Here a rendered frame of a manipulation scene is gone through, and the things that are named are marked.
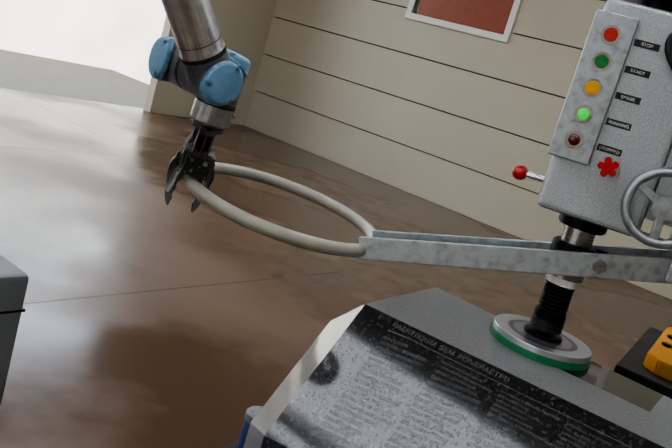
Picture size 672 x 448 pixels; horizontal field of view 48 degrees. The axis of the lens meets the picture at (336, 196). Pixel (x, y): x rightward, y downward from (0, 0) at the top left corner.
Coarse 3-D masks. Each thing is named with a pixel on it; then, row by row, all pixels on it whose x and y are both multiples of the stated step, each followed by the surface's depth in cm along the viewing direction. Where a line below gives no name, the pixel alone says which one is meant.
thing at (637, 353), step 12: (648, 336) 236; (636, 348) 218; (648, 348) 222; (624, 360) 203; (636, 360) 207; (624, 372) 197; (636, 372) 196; (648, 372) 199; (648, 384) 194; (660, 384) 193
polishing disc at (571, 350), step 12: (504, 324) 162; (516, 324) 165; (504, 336) 158; (516, 336) 156; (528, 336) 159; (564, 336) 167; (528, 348) 154; (540, 348) 153; (552, 348) 156; (564, 348) 158; (576, 348) 160; (588, 348) 163; (564, 360) 153; (576, 360) 154; (588, 360) 157
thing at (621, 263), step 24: (360, 240) 168; (384, 240) 166; (408, 240) 164; (432, 240) 174; (456, 240) 172; (480, 240) 170; (504, 240) 169; (528, 240) 168; (432, 264) 163; (456, 264) 161; (480, 264) 160; (504, 264) 158; (528, 264) 157; (552, 264) 155; (576, 264) 154; (600, 264) 151; (624, 264) 151; (648, 264) 149
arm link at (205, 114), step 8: (200, 104) 164; (192, 112) 166; (200, 112) 164; (208, 112) 164; (216, 112) 164; (224, 112) 165; (232, 112) 167; (200, 120) 164; (208, 120) 164; (216, 120) 165; (224, 120) 166; (216, 128) 167; (224, 128) 167
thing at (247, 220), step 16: (240, 176) 196; (256, 176) 198; (272, 176) 200; (192, 192) 164; (208, 192) 162; (304, 192) 201; (224, 208) 158; (336, 208) 197; (240, 224) 157; (256, 224) 156; (272, 224) 156; (368, 224) 188; (288, 240) 156; (304, 240) 157; (320, 240) 159; (352, 256) 165
